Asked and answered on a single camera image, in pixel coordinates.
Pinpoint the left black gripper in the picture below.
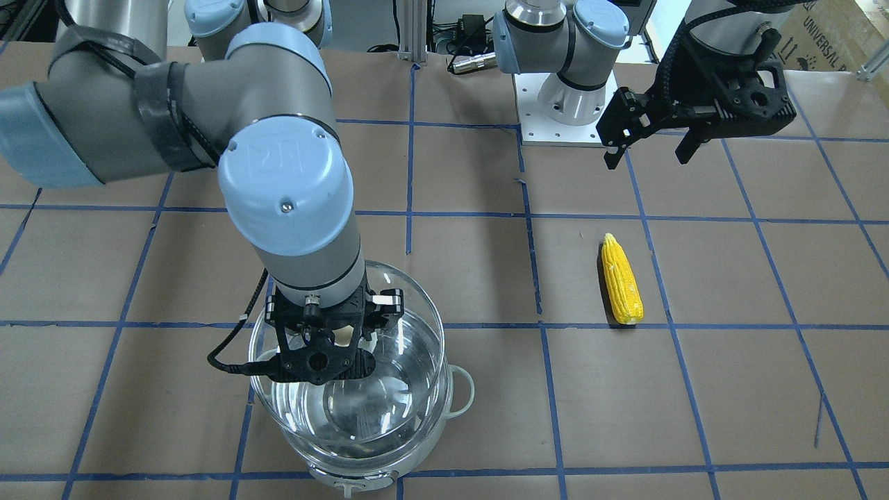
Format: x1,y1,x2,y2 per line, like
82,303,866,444
597,28,797,170

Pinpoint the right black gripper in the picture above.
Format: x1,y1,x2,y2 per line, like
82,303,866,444
265,281,404,385

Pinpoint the glass pot lid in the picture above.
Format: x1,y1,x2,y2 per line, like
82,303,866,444
249,260,453,460

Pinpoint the pale green cooking pot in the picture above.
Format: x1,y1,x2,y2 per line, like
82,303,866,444
251,305,472,497

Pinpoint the yellow corn cob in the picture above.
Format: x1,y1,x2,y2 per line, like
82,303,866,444
600,232,645,326

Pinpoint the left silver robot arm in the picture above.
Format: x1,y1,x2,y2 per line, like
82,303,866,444
492,1,797,169

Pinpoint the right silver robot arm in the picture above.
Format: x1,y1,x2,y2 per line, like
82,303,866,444
2,1,404,385

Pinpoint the cardboard box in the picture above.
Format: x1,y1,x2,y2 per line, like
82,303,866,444
775,1,888,71

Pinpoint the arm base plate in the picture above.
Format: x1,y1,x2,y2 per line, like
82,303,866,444
513,73,618,148

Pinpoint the aluminium frame post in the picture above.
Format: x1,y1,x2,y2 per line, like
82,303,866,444
394,0,431,66

